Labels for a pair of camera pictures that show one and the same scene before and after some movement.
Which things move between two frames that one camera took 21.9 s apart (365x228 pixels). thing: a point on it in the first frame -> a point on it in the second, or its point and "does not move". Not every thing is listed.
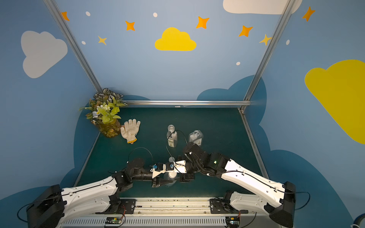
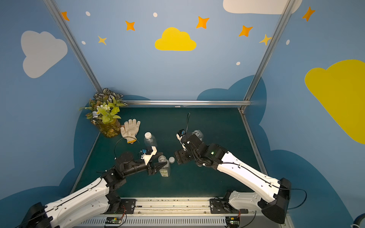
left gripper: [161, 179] -> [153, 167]
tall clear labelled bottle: [172, 140] -> [165, 170]
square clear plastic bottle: [196, 137] does not move
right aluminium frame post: [284, 16] does not move
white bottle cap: [172, 175] -> [148, 135]
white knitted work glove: [130, 130] does not move
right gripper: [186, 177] -> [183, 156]
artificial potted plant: [104, 108] does not move
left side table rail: [81, 169] does not move
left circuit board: [113, 220] does not move
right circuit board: [232, 222] does not move
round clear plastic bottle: [168, 181] -> [149, 140]
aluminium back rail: [187, 103] does not move
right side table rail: [252, 140] does not move
